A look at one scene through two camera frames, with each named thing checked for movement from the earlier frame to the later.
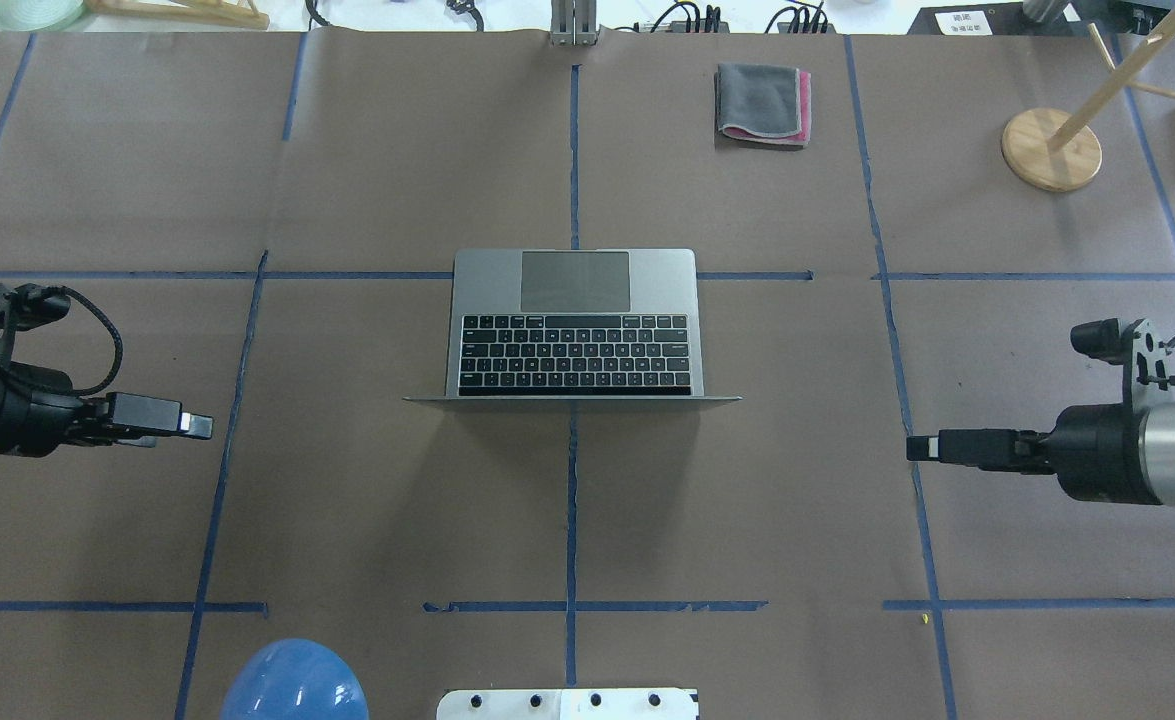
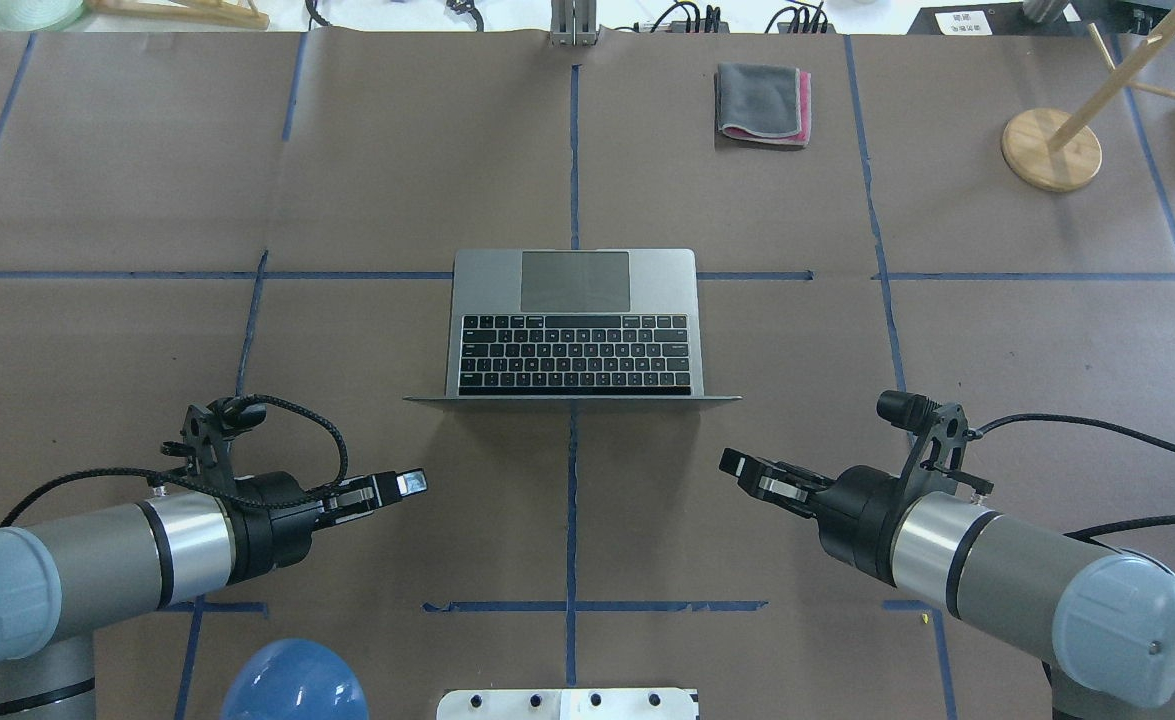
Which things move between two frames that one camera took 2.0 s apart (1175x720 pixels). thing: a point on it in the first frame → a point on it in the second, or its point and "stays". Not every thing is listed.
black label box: x=1003 y=19 stays
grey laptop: x=575 y=326 stays
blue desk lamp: x=296 y=679 stays
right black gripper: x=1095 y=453 → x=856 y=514
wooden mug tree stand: x=1052 y=150 stays
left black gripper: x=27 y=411 → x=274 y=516
